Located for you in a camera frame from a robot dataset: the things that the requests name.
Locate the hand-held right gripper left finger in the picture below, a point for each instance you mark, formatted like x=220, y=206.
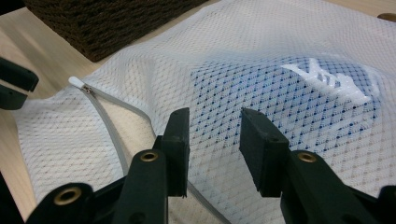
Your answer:
x=177, y=155

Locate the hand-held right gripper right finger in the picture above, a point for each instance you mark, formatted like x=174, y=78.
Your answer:
x=263, y=155

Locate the blue garment with white print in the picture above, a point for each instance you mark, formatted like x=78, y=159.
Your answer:
x=280, y=102

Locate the brown woven basket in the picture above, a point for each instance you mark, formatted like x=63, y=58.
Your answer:
x=102, y=25

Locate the white mesh laundry bag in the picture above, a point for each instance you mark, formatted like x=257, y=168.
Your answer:
x=249, y=37

